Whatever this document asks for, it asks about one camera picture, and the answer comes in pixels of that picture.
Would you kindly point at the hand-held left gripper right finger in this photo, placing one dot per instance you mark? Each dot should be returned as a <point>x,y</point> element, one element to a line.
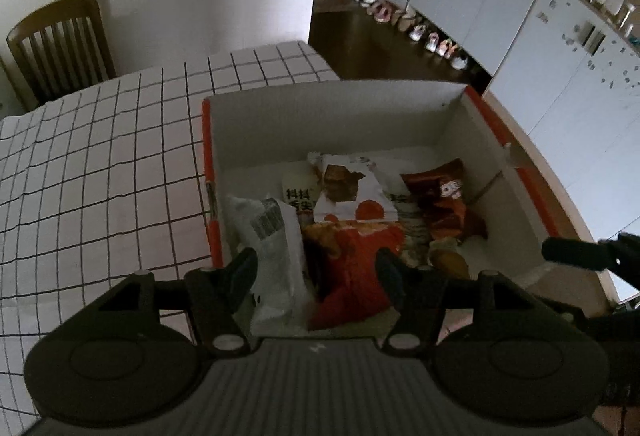
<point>388,271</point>

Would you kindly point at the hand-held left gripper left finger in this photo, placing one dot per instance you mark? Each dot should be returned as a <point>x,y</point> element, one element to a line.
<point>245,266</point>

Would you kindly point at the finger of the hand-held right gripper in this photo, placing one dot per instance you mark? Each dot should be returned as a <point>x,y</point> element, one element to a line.
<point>570,251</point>

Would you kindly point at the white clear snack packet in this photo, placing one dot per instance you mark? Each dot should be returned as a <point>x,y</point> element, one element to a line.
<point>272,261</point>

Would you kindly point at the red snack packet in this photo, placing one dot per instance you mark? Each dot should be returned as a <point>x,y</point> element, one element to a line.
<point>355,276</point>

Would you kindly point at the small brown toy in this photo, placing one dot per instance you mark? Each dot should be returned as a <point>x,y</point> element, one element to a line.
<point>450,261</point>

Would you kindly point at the orange and white snack packet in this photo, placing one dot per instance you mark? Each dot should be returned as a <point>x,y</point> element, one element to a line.
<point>350,207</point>

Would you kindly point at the brown shiny snack packet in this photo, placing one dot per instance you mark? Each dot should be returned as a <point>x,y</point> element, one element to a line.
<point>445,212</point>

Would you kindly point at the beige snack packet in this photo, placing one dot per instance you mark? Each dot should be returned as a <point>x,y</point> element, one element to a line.
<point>295,191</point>

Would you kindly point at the red cardboard box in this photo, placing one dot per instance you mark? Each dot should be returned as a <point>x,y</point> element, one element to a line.
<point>325,125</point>

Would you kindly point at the checked white tablecloth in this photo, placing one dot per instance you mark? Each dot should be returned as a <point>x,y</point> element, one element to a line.
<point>100,165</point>

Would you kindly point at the row of shoes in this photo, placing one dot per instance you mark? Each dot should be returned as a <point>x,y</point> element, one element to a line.
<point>415,28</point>

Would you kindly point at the wooden slatted chair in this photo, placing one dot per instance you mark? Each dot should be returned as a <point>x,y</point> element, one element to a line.
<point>55,46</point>

